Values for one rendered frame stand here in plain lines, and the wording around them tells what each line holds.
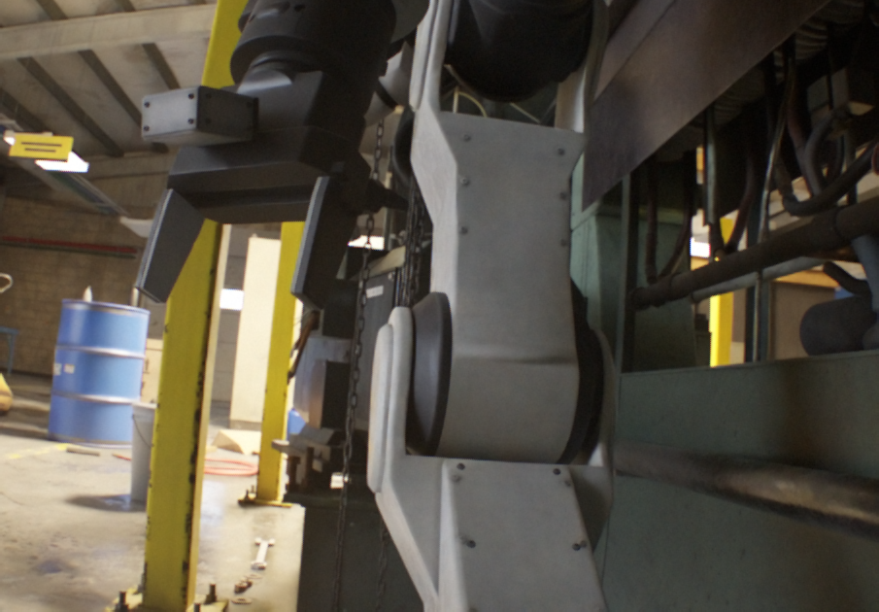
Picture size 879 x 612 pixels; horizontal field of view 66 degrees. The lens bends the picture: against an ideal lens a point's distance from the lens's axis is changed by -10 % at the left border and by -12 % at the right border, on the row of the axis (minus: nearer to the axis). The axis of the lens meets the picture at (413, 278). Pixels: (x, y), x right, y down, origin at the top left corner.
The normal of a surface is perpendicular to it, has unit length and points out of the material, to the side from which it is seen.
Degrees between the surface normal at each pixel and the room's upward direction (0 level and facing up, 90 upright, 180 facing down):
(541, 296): 64
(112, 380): 90
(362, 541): 90
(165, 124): 103
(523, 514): 40
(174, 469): 90
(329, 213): 90
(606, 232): 72
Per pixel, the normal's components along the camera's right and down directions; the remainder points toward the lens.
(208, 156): -0.40, -0.46
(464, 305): 0.16, -0.56
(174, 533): 0.06, -0.15
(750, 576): -0.99, -0.10
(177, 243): 0.89, 0.01
